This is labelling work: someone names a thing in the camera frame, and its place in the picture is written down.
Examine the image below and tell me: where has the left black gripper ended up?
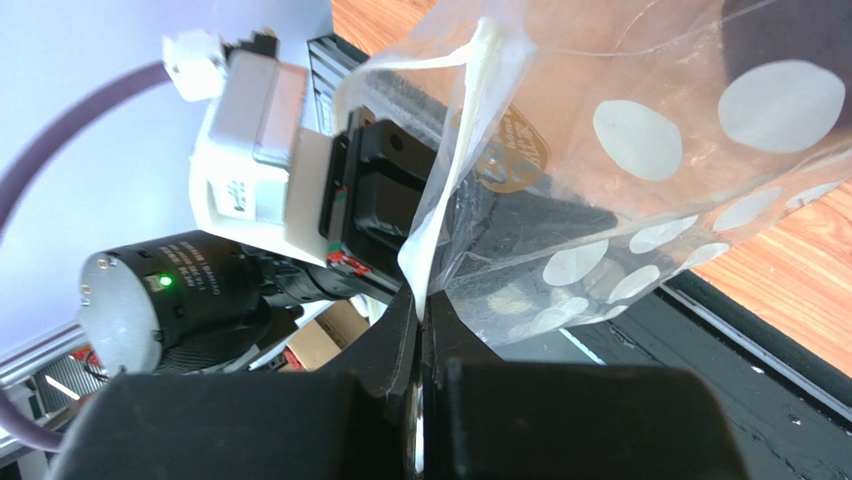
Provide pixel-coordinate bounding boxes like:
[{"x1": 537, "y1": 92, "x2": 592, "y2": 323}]
[{"x1": 318, "y1": 107, "x2": 599, "y2": 293}]

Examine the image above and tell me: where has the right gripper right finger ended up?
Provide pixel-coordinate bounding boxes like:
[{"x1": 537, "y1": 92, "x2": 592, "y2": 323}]
[{"x1": 422, "y1": 293, "x2": 747, "y2": 479}]

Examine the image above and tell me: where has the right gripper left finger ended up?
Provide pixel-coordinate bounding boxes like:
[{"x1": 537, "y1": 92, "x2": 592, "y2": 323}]
[{"x1": 49, "y1": 287, "x2": 416, "y2": 479}]

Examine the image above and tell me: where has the clear zip top bag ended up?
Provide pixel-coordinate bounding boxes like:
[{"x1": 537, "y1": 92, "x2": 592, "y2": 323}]
[{"x1": 332, "y1": 1, "x2": 851, "y2": 345}]

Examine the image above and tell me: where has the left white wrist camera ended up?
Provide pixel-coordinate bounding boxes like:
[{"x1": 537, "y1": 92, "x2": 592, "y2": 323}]
[{"x1": 162, "y1": 30, "x2": 331, "y2": 266}]

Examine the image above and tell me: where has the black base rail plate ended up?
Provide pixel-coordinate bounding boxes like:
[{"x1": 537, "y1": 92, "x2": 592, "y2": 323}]
[{"x1": 498, "y1": 273, "x2": 851, "y2": 479}]

